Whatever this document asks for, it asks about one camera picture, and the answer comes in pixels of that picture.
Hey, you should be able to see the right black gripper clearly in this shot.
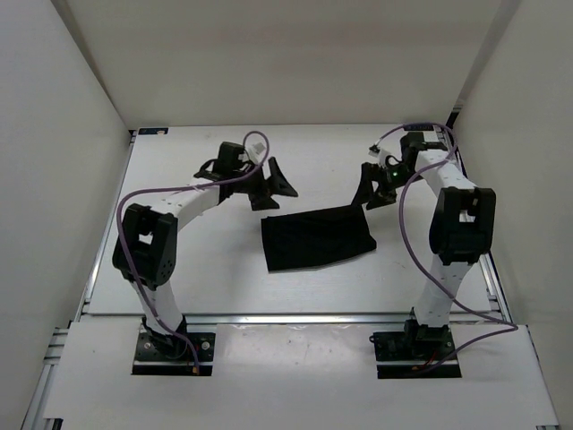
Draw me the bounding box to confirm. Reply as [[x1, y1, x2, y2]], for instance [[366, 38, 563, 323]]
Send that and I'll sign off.
[[351, 162, 423, 210]]

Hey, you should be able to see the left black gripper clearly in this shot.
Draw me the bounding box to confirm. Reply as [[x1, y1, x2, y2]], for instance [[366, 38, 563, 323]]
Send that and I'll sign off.
[[231, 157, 296, 211]]

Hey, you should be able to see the black skirt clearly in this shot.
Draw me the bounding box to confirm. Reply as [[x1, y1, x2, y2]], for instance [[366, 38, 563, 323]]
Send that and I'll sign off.
[[261, 205, 377, 272]]

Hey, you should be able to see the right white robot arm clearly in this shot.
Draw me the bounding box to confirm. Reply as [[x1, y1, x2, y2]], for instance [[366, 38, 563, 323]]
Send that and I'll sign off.
[[352, 132, 496, 358]]

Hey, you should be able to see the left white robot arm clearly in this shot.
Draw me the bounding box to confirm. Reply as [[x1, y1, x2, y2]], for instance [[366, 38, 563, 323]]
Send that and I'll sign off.
[[112, 142, 298, 359]]

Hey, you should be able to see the right blue label sticker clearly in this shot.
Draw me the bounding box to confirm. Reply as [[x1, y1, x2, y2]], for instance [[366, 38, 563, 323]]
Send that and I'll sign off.
[[403, 124, 434, 132]]

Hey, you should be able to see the blue label sticker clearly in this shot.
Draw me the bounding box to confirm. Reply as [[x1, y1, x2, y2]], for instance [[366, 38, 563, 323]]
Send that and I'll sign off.
[[138, 127, 169, 135], [403, 124, 434, 132]]

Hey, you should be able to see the left blue label sticker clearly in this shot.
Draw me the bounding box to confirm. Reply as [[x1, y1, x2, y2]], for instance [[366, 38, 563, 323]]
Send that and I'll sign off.
[[138, 127, 169, 135]]

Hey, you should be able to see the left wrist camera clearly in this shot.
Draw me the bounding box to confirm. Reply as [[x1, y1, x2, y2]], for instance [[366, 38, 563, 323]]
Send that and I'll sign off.
[[245, 142, 267, 165]]

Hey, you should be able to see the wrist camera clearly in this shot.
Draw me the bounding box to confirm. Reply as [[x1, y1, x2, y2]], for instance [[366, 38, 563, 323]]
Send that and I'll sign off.
[[368, 144, 391, 166], [245, 142, 267, 165]]

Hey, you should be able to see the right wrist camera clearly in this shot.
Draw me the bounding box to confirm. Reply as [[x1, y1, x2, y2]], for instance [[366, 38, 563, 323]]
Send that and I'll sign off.
[[368, 144, 391, 166]]

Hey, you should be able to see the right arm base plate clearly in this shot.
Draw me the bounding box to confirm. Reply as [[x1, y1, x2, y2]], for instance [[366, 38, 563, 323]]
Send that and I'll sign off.
[[369, 331, 462, 380]]

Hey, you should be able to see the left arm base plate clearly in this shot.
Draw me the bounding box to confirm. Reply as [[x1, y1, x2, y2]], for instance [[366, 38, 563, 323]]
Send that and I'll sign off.
[[132, 328, 216, 377]]

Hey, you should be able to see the front aluminium rail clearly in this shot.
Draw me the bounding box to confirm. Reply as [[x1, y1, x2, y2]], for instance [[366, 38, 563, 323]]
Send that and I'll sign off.
[[73, 313, 487, 325]]

